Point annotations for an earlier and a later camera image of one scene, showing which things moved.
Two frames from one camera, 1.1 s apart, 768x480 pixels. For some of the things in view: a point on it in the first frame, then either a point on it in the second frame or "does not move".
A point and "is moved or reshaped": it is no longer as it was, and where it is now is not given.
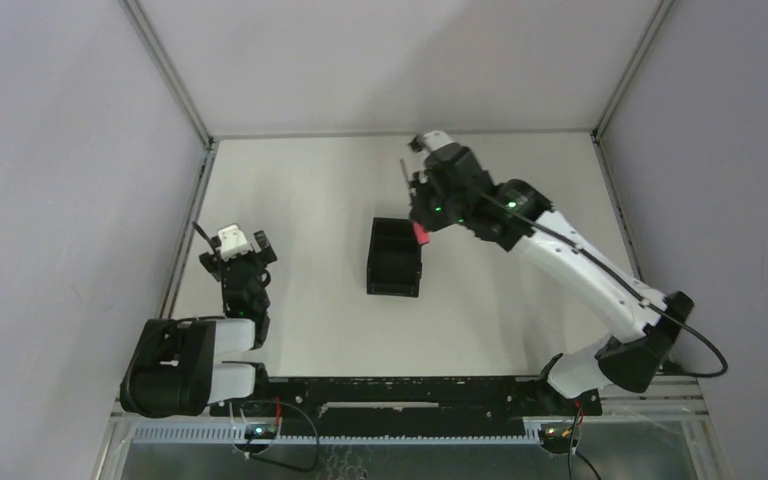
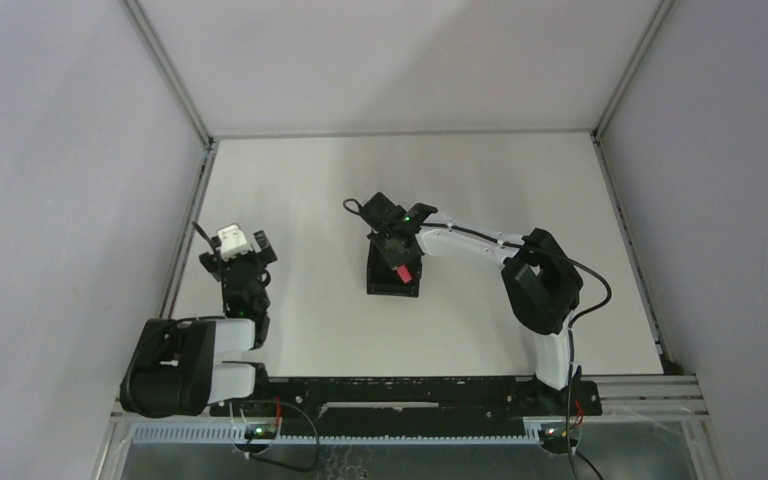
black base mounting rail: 407,397 does not move
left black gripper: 239,263 does not move
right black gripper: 428,218 → 395,260
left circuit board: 260,431 does not move
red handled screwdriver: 421,231 is moved or reshaped
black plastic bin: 394,258 does not move
